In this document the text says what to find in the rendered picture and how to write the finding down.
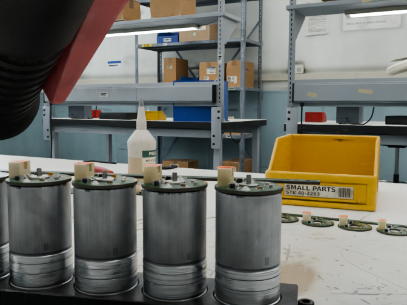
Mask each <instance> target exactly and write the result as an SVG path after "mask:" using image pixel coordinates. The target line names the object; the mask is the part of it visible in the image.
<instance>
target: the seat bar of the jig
mask: <svg viewBox="0 0 407 305"><path fill-rule="evenodd" d="M74 286H75V284H74V268H73V279H72V280H71V281H69V282H68V283H65V284H63V285H60V286H57V287H52V288H48V289H38V290H25V289H17V288H14V287H11V285H10V275H8V276H6V277H4V278H1V279H0V305H224V304H222V303H220V302H218V301H217V300H216V299H215V298H214V278H207V292H206V294H205V295H204V296H202V297H200V298H197V299H195V300H190V301H183V302H164V301H156V300H152V299H150V298H148V297H146V296H145V295H143V272H138V273H137V287H135V288H134V289H132V290H130V291H128V292H124V293H121V294H116V295H107V296H94V295H86V294H81V293H79V292H77V291H75V288H74ZM297 297H298V285H297V284H288V283H281V284H280V301H279V302H278V303H277V304H275V305H297Z"/></svg>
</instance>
